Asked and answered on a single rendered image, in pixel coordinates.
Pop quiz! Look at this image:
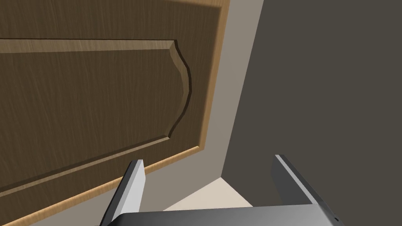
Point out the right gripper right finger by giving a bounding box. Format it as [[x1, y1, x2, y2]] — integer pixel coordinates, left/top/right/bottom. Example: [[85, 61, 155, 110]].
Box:
[[270, 154, 322, 207]]

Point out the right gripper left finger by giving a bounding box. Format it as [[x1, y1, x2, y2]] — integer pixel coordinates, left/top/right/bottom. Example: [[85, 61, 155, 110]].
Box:
[[100, 159, 146, 226]]

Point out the brown wooden panelled door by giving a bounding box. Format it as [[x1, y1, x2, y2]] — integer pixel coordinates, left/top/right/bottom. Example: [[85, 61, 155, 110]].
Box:
[[0, 0, 231, 226]]

